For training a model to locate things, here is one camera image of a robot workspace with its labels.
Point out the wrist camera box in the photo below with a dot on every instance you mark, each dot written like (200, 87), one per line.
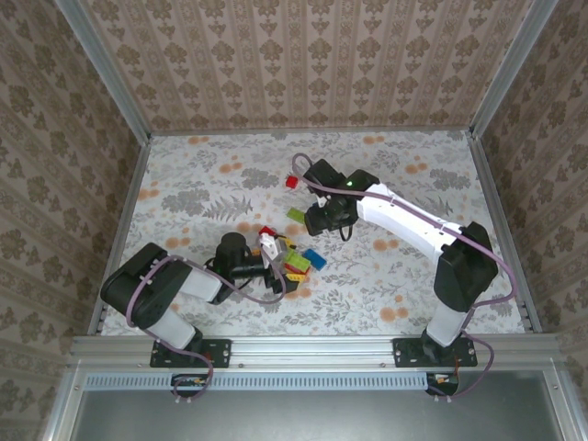
(324, 201)
(270, 248)

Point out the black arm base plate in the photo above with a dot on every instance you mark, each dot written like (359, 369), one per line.
(220, 353)
(406, 353)

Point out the small black electronics board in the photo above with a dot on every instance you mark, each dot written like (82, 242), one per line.
(443, 380)
(186, 381)

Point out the aluminium frame post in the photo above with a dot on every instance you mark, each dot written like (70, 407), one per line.
(511, 69)
(105, 69)

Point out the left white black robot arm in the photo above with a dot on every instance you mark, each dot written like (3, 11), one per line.
(147, 285)

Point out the wide aluminium mounting rail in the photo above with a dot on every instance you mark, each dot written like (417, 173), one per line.
(312, 349)

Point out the grey metal panel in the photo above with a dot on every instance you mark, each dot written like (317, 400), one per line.
(321, 418)

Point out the blue long lego brick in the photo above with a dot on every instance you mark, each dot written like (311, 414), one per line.
(315, 259)

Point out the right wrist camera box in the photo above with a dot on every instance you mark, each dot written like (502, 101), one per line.
(324, 201)

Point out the red small lego brick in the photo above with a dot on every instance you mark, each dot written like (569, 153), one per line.
(291, 182)

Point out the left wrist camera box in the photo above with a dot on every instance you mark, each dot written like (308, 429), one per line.
(270, 248)

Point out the aluminium table edge rail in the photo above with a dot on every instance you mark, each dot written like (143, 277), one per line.
(144, 154)
(312, 130)
(489, 184)

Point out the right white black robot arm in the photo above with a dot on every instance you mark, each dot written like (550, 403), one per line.
(404, 220)

